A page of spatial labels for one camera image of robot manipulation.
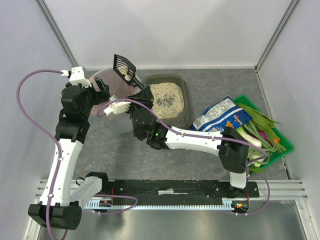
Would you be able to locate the black litter scoop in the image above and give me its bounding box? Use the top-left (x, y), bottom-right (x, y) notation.
top-left (112, 54), bottom-right (145, 90)

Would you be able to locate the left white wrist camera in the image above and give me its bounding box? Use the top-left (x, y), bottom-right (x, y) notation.
top-left (61, 66), bottom-right (92, 88)

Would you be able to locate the green leafy vegetable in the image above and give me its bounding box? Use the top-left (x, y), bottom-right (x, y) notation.
top-left (237, 103), bottom-right (279, 136)

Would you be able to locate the green vegetable tray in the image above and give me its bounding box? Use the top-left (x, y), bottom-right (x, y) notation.
top-left (233, 95), bottom-right (294, 173)

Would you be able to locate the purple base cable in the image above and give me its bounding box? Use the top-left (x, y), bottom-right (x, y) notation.
top-left (92, 194), bottom-right (139, 216)

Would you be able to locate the purple onion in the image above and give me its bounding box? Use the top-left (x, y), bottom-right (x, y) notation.
top-left (257, 129), bottom-right (268, 141)

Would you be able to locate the grey slotted cable duct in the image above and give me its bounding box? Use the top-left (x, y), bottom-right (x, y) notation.
top-left (84, 198), bottom-right (244, 211)

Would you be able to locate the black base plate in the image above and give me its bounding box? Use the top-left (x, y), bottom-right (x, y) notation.
top-left (101, 179), bottom-right (260, 206)

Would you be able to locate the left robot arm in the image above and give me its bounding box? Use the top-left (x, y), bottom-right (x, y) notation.
top-left (28, 77), bottom-right (110, 230)

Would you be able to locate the grey bin with pink bag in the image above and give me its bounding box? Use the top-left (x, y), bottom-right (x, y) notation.
top-left (89, 68), bottom-right (140, 136)

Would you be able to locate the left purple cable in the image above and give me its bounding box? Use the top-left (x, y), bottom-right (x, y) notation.
top-left (16, 69), bottom-right (70, 240)

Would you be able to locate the grey litter box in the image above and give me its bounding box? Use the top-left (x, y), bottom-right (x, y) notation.
top-left (144, 73), bottom-right (193, 129)

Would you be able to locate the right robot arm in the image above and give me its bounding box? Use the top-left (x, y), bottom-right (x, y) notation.
top-left (127, 86), bottom-right (249, 190)

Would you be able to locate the blue Doritos chip bag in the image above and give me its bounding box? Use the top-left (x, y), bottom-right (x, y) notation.
top-left (189, 96), bottom-right (253, 132)

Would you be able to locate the litter clump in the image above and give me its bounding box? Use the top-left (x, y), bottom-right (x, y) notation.
top-left (118, 66), bottom-right (132, 82)

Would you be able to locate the green onion bunch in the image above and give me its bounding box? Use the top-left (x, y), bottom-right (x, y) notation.
top-left (236, 126), bottom-right (267, 173)

